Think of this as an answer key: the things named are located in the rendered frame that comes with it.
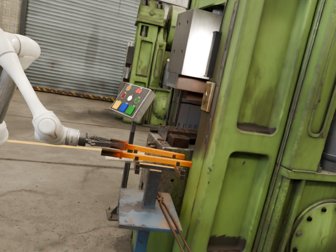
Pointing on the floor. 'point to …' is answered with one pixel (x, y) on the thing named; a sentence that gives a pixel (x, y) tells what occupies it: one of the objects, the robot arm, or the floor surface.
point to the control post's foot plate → (111, 213)
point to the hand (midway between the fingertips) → (118, 144)
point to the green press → (151, 58)
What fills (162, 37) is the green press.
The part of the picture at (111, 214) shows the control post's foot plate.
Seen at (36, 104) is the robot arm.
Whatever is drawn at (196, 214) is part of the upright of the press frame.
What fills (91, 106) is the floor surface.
